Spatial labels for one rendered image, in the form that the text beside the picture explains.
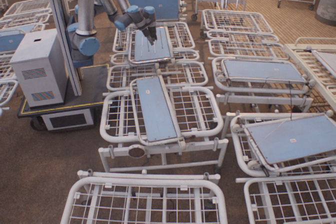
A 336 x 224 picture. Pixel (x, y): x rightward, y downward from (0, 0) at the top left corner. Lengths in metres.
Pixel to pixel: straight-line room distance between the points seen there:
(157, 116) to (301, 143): 1.01
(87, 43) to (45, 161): 1.18
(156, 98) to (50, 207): 1.21
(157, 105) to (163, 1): 1.70
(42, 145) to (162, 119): 1.30
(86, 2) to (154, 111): 0.89
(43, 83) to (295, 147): 2.01
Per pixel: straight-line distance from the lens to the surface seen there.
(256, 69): 2.31
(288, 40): 4.52
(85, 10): 1.71
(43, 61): 2.12
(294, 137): 1.78
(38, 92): 2.31
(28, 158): 2.50
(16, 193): 2.33
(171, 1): 3.21
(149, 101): 1.88
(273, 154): 1.61
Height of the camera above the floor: 1.76
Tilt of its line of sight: 40 degrees down
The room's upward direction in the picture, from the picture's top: straight up
